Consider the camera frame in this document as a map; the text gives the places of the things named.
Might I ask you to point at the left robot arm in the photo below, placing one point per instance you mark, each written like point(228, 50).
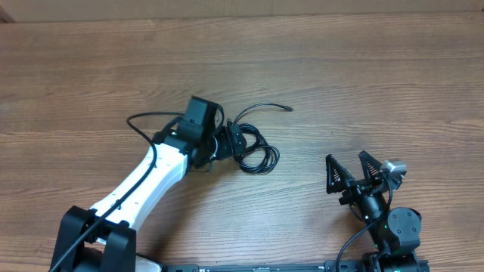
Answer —
point(103, 238)

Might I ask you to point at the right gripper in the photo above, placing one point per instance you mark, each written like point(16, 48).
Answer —
point(357, 187)

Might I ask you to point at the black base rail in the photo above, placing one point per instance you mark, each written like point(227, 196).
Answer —
point(261, 268)

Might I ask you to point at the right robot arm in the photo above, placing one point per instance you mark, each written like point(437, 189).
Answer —
point(395, 232)

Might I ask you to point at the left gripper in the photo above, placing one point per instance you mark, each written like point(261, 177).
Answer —
point(227, 147)

